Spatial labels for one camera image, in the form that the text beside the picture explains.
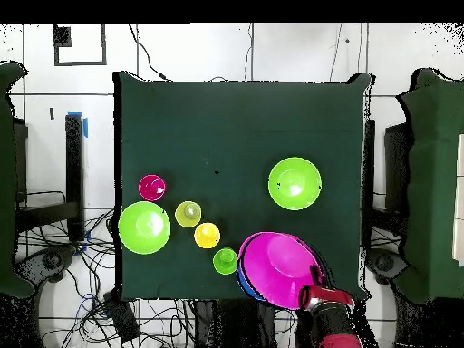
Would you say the large pink plastic bowl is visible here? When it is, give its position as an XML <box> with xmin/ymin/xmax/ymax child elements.
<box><xmin>237</xmin><ymin>230</ymin><xmax>329</xmax><ymax>312</ymax></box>

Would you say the large blue plastic bowl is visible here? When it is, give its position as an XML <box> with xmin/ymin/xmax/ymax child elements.
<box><xmin>236</xmin><ymin>260</ymin><xmax>271</xmax><ymax>305</ymax></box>

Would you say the green plastic cup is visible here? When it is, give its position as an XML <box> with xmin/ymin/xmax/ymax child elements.
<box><xmin>212</xmin><ymin>246</ymin><xmax>239</xmax><ymax>276</ymax></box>

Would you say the green plastic bowl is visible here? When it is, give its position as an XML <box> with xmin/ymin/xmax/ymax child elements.
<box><xmin>267</xmin><ymin>156</ymin><xmax>324</xmax><ymax>211</ymax></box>
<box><xmin>117</xmin><ymin>200</ymin><xmax>172</xmax><ymax>256</ymax></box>

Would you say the orange-yellow plastic cup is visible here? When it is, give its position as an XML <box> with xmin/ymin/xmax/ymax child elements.
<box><xmin>193</xmin><ymin>221</ymin><xmax>221</xmax><ymax>250</ymax></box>

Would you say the neighbouring green cloth table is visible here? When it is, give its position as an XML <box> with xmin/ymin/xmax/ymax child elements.
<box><xmin>396</xmin><ymin>67</ymin><xmax>464</xmax><ymax>305</ymax></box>
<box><xmin>0</xmin><ymin>60</ymin><xmax>35</xmax><ymax>299</ymax></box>

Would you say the pale yellow translucent cup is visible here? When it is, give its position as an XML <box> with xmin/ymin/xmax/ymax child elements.
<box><xmin>174</xmin><ymin>200</ymin><xmax>203</xmax><ymax>229</ymax></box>

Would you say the dark green tablecloth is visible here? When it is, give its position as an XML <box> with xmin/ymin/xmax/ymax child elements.
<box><xmin>112</xmin><ymin>70</ymin><xmax>374</xmax><ymax>304</ymax></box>

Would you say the red plastic cup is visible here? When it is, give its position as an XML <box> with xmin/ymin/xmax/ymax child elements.
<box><xmin>138</xmin><ymin>174</ymin><xmax>168</xmax><ymax>202</ymax></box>

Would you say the black floor power box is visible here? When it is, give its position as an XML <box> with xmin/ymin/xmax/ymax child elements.
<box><xmin>101</xmin><ymin>289</ymin><xmax>142</xmax><ymax>344</ymax></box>

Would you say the grey pedestal foot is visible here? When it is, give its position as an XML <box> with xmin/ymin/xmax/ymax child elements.
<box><xmin>15</xmin><ymin>244</ymin><xmax>77</xmax><ymax>291</ymax></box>
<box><xmin>365</xmin><ymin>247</ymin><xmax>411</xmax><ymax>287</ymax></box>

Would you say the black stand post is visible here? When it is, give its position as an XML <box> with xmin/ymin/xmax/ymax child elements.
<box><xmin>64</xmin><ymin>111</ymin><xmax>89</xmax><ymax>243</ymax></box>
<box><xmin>362</xmin><ymin>118</ymin><xmax>377</xmax><ymax>251</ymax></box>

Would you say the bundle of floor cables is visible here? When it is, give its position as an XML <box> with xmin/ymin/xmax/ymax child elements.
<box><xmin>17</xmin><ymin>208</ymin><xmax>197</xmax><ymax>348</ymax></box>

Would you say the black floor cable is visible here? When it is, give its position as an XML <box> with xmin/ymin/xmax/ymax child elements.
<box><xmin>128</xmin><ymin>24</ymin><xmax>169</xmax><ymax>82</ymax></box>

